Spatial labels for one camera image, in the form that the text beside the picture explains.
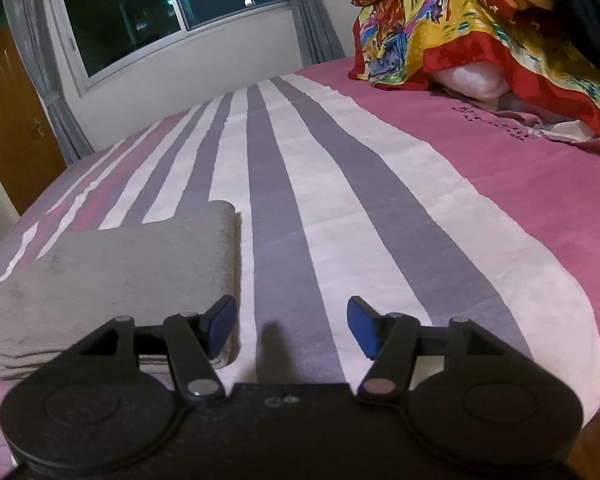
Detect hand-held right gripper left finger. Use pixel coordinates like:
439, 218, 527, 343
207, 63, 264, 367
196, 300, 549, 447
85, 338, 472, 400
72, 294, 238, 405

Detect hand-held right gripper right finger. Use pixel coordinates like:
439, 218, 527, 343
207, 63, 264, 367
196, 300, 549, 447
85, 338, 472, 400
346, 296, 512, 405

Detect grey pants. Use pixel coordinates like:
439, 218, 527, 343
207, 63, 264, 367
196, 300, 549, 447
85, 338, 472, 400
0, 200, 244, 382

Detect striped pink bed sheet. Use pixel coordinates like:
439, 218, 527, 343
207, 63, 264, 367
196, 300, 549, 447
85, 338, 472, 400
0, 55, 600, 463

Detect white pillow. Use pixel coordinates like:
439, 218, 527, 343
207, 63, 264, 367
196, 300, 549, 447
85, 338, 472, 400
431, 61, 512, 102

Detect brown wooden door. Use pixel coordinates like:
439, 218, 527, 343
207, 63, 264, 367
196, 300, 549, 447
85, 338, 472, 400
0, 0, 69, 217

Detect colourful red-edged blanket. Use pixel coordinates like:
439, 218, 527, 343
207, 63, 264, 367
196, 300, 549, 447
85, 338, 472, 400
347, 0, 600, 142

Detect grey curtain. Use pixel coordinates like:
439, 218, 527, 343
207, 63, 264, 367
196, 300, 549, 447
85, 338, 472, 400
0, 0, 97, 167
272, 0, 347, 69

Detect sliding glass window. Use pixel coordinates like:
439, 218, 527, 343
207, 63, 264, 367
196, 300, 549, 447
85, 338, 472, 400
46, 0, 307, 94

